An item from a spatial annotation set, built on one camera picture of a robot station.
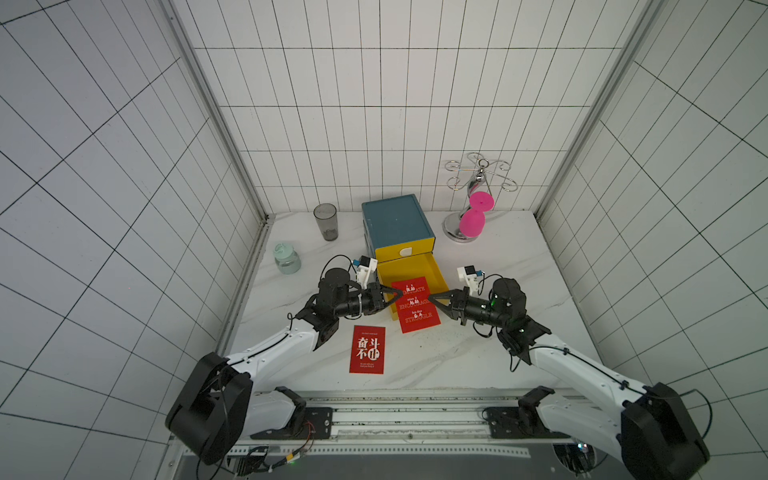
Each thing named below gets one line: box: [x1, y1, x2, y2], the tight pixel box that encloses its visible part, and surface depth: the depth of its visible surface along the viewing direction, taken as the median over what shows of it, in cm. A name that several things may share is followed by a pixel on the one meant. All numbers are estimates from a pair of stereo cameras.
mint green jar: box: [273, 242, 301, 275], surface depth 101 cm
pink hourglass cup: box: [460, 191, 494, 237], surface depth 94 cm
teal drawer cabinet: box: [362, 194, 436, 264], surface depth 92 cm
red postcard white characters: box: [349, 325, 386, 375], surface depth 87 cm
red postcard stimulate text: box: [391, 276, 441, 334], surface depth 75 cm
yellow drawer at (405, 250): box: [375, 237, 436, 263], surface depth 86 cm
